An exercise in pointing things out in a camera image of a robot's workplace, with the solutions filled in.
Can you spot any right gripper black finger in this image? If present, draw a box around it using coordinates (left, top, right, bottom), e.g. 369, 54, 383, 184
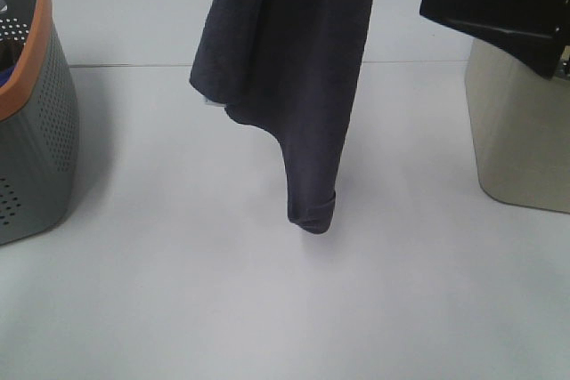
419, 0, 569, 78

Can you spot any dark navy towel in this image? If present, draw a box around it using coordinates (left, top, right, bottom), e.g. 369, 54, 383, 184
189, 0, 373, 234

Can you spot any beige basket grey rim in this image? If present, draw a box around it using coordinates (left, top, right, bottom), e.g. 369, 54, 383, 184
465, 39, 569, 213

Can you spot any grey perforated basket orange rim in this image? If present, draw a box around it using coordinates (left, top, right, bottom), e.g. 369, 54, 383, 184
1, 0, 79, 244

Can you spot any blue cloth in basket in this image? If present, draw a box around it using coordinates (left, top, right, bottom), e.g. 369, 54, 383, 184
0, 66, 14, 86

